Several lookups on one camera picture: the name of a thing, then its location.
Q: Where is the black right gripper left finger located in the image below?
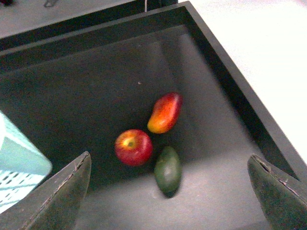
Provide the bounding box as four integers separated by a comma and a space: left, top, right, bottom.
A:
0, 152, 92, 230

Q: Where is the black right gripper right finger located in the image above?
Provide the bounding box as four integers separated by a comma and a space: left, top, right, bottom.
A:
247, 154, 307, 230

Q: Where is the light blue plastic basket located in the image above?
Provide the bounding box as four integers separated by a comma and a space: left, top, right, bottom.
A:
0, 113, 52, 213

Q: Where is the red apple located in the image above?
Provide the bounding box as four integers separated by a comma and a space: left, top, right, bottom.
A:
115, 129, 153, 167

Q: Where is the dark green avocado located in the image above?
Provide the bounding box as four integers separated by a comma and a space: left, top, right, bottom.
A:
154, 146, 182, 194

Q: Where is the black front display tray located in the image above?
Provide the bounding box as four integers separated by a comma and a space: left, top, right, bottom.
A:
0, 1, 307, 230

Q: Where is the black display tray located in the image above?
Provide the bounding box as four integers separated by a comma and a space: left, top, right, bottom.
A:
0, 1, 307, 230
0, 0, 178, 39

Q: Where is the red yellow mango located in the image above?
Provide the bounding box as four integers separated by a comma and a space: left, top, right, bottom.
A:
147, 92, 183, 134

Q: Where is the black rear display tray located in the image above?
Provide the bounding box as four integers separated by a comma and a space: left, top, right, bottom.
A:
0, 0, 178, 39

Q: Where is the black divider strip left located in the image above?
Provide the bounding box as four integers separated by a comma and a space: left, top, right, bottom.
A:
44, 0, 58, 8

